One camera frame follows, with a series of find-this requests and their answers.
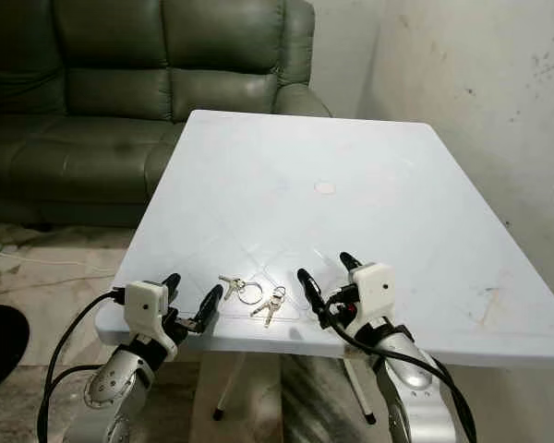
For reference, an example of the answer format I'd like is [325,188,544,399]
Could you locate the silver keys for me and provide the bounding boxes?
[219,274,287,329]

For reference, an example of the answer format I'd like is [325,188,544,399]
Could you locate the white plastic table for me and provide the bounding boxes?
[95,109,554,367]

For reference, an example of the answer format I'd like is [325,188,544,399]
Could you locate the white table leg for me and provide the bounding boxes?
[344,358,377,425]
[214,355,239,422]

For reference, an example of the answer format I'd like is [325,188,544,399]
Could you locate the black round floor object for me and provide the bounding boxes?
[0,304,30,398]

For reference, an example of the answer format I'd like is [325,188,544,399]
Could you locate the dark green leather sofa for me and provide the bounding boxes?
[0,0,333,230]

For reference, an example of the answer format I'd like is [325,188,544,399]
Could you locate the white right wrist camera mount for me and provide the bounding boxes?
[351,263,395,321]

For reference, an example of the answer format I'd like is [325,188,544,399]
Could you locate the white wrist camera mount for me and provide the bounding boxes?
[351,263,395,321]
[125,281,178,363]

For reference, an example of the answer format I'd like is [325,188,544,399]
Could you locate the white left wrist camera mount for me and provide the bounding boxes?
[125,281,178,363]

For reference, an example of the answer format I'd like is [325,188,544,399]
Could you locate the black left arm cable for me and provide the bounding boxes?
[37,289,126,443]

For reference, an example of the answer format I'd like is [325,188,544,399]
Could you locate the thin white floor cable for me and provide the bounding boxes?
[0,247,121,274]

